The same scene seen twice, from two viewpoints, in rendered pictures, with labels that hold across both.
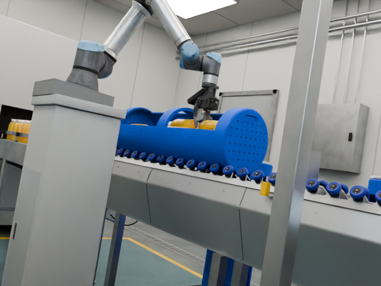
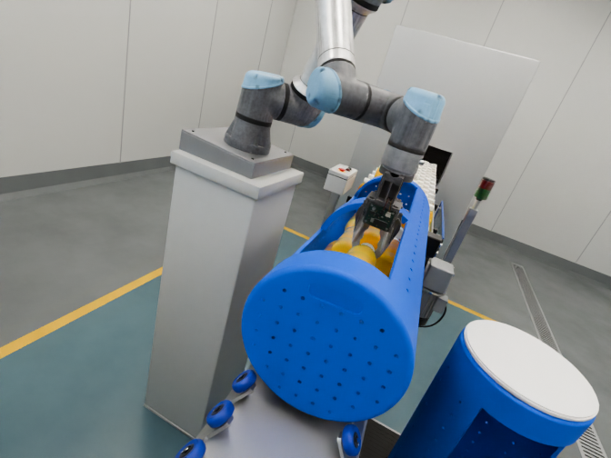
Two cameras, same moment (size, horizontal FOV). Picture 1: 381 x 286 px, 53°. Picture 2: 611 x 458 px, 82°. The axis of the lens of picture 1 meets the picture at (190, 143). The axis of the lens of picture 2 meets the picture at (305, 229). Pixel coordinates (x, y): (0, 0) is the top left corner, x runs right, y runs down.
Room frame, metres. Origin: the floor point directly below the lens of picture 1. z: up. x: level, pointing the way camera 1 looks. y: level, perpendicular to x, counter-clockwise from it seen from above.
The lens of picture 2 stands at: (1.29, -0.55, 1.47)
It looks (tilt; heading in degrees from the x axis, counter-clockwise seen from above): 23 degrees down; 55
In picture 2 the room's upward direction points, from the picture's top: 17 degrees clockwise
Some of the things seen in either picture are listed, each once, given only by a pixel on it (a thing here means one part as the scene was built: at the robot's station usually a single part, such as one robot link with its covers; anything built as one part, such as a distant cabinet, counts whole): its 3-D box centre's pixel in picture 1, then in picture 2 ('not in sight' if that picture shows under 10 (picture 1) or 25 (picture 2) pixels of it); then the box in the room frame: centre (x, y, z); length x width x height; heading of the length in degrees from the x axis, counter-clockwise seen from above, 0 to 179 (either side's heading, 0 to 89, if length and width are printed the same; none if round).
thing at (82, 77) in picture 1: (83, 80); (250, 131); (1.72, 0.52, 1.25); 0.15 x 0.15 x 0.10
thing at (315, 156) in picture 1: (306, 171); not in sight; (1.38, -0.43, 1.00); 0.10 x 0.04 x 0.15; 131
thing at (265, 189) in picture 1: (270, 189); not in sight; (1.34, -0.30, 0.92); 0.08 x 0.03 x 0.05; 131
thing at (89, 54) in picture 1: (89, 55); (262, 94); (1.73, 0.52, 1.37); 0.13 x 0.12 x 0.14; 175
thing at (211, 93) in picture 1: (208, 97); (385, 197); (1.81, -0.05, 1.28); 0.09 x 0.08 x 0.12; 41
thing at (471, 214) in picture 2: not in sight; (428, 297); (2.91, 0.43, 0.55); 0.04 x 0.04 x 1.10; 41
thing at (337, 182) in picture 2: not in sight; (341, 178); (2.35, 0.80, 1.05); 0.20 x 0.10 x 0.10; 41
